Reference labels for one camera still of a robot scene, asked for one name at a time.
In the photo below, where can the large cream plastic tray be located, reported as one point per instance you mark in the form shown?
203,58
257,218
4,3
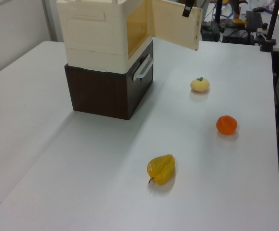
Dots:
93,31

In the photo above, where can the black camera stand with clamp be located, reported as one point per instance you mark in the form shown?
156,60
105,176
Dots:
271,31

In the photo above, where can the dark brown drawer box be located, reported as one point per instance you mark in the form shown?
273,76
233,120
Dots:
100,93

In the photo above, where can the yellow starfruit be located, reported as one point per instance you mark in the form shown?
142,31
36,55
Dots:
162,169

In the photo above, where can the black tripod pole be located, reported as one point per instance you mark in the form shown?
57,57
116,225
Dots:
218,12

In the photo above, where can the cream cabinet door orange latch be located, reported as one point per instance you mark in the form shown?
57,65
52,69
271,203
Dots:
175,24

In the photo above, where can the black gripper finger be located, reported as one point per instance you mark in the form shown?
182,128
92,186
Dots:
187,9

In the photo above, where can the pale yellow fruit green leaf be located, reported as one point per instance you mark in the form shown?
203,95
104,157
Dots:
200,85

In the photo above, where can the black equipment box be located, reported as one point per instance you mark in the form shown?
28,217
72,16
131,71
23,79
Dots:
238,37

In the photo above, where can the orange mandarin fruit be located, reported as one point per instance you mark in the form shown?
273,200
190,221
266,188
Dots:
226,125

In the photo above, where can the yellow flat object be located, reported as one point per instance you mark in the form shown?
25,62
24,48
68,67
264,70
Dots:
239,22

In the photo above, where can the green electronics board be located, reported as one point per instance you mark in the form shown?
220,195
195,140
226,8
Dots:
210,32

